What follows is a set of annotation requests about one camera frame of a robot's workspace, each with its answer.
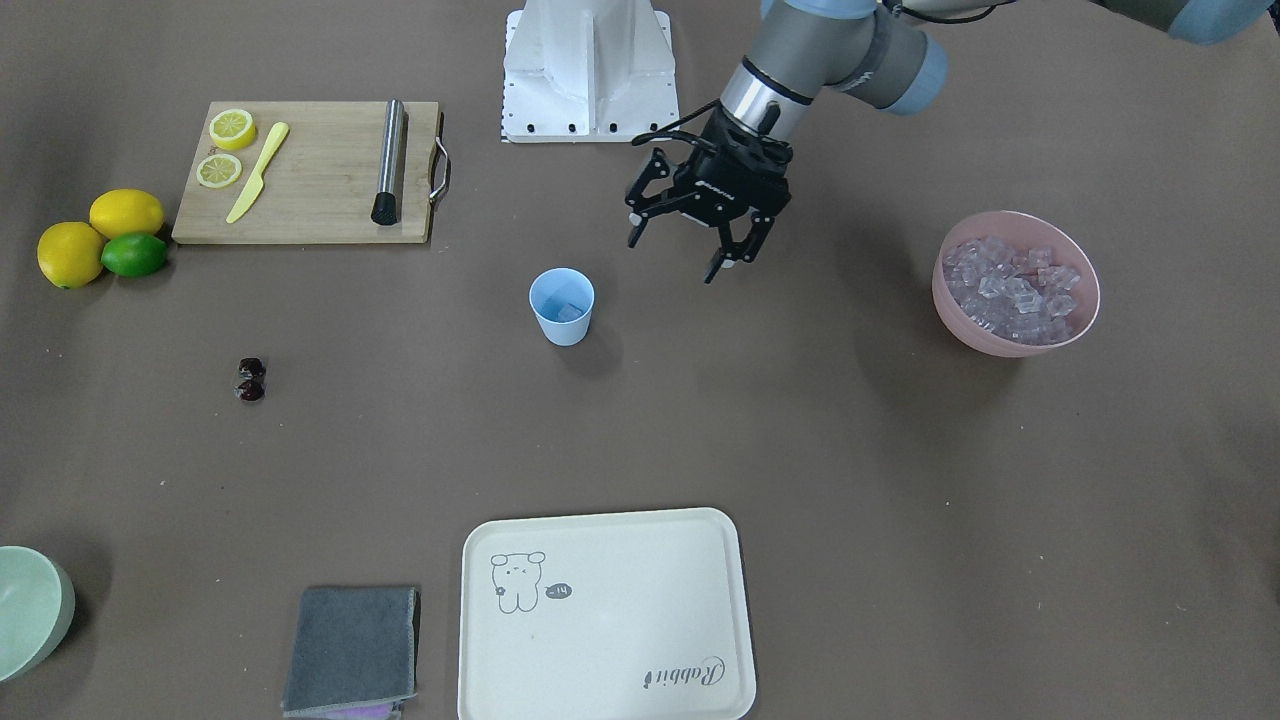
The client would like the pile of clear ice cubes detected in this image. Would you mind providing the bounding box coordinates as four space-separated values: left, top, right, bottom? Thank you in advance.
942 234 1083 346

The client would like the lemon half lower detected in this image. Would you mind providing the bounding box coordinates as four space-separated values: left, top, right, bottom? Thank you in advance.
193 152 243 190

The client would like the lemon half upper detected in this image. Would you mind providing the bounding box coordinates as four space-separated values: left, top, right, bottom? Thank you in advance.
207 108 257 151

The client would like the green lime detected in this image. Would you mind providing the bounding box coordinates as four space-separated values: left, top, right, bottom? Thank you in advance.
100 232 168 277

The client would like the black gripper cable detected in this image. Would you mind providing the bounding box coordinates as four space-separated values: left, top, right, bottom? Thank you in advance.
631 97 723 151

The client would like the lemon half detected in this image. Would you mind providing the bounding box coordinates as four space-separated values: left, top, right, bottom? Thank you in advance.
193 152 243 190
207 108 257 151

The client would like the wooden cutting board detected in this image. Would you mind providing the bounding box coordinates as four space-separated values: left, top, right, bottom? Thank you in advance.
172 100 442 245

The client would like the steel muddler black tip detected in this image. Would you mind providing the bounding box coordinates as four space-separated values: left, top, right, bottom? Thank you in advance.
370 99 408 225

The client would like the dark red cherry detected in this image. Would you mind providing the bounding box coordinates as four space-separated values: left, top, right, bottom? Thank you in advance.
234 378 265 404
237 357 266 380

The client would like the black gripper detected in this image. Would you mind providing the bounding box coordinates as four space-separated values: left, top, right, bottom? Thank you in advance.
625 108 794 284

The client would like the yellow lemon near board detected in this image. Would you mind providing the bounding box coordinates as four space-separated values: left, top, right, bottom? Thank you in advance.
90 188 166 240

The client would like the clear ice cube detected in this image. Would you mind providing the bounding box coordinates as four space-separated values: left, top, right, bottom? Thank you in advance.
553 302 586 323

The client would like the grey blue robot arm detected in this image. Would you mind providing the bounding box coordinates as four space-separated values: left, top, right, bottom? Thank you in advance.
625 1 1277 282

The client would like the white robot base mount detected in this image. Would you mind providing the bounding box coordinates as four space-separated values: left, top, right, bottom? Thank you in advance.
500 1 680 143

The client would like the grey folded cloth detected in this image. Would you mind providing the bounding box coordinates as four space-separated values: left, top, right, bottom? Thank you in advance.
282 585 419 719

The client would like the yellow plastic knife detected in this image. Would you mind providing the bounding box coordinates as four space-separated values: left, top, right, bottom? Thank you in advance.
224 120 291 224

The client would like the light blue cup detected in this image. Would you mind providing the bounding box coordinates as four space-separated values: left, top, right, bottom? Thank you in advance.
527 266 595 347

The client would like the pink bowl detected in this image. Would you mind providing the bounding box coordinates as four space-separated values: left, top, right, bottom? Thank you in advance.
932 211 1100 357

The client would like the cream rabbit tray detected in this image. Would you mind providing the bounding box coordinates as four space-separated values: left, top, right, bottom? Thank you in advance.
457 507 756 719

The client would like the yellow lemon outer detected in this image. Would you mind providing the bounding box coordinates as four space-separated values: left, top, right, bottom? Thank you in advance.
37 222 106 290

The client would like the mint green bowl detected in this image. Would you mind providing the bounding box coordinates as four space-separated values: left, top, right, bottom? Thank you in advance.
1 546 76 682

